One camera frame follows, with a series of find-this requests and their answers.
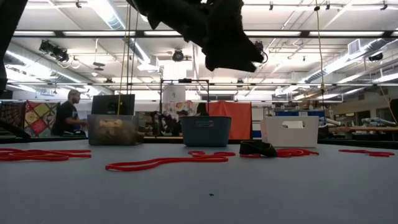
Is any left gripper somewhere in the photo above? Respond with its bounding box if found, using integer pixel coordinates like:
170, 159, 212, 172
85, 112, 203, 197
133, 0, 266, 73

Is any wide short black band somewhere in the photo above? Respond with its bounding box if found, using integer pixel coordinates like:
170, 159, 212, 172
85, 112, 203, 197
238, 140, 278, 158

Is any orange hanging cloth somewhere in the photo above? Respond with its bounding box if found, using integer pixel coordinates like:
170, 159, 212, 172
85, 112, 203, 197
206, 100, 252, 140

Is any floral cloth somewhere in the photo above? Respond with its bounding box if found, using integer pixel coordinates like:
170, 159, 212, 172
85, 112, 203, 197
162, 100, 200, 118

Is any black overhead light bar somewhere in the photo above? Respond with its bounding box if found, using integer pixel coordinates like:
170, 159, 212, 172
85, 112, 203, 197
12, 29, 398, 39

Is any blue board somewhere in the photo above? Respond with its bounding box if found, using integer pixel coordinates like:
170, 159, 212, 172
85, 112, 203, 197
274, 110, 326, 118

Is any teal plastic basket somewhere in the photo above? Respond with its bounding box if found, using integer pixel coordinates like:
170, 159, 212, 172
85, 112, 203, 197
179, 115, 232, 147

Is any white plastic basket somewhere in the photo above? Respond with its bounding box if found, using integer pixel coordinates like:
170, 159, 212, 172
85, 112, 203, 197
260, 116, 320, 148

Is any black monitor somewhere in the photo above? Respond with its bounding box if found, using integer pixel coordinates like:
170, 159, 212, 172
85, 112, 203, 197
90, 94, 136, 116

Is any wooden workbench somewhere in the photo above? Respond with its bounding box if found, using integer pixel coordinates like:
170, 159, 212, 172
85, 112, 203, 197
328, 125, 398, 133

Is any pale blue bundle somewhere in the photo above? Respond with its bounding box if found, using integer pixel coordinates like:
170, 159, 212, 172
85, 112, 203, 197
361, 117, 396, 127

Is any translucent grey basket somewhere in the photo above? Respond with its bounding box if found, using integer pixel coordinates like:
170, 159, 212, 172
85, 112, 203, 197
86, 114, 141, 146

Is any person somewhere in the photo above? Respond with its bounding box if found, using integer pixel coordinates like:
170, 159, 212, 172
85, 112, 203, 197
50, 89, 90, 137

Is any colourful patchwork quilt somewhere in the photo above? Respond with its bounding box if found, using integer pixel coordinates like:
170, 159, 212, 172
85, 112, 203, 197
24, 100, 61, 138

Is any dark patterned cloth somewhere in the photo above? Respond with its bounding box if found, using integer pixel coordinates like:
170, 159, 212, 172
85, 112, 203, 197
0, 101, 26, 138

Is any yellow hanging cable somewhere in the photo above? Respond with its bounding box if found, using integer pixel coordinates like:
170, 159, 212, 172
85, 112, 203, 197
314, 0, 326, 105

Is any black stand frame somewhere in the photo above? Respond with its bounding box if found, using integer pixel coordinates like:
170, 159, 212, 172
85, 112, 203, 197
159, 78, 211, 138

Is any white wall vent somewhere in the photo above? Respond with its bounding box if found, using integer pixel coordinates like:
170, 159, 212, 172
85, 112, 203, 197
347, 38, 362, 56

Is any black horizontal rail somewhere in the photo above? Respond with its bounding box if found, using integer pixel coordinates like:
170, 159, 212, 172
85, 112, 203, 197
6, 82, 398, 87

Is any black table frame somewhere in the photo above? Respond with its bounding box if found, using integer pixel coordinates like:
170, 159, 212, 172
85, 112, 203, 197
0, 136, 398, 149

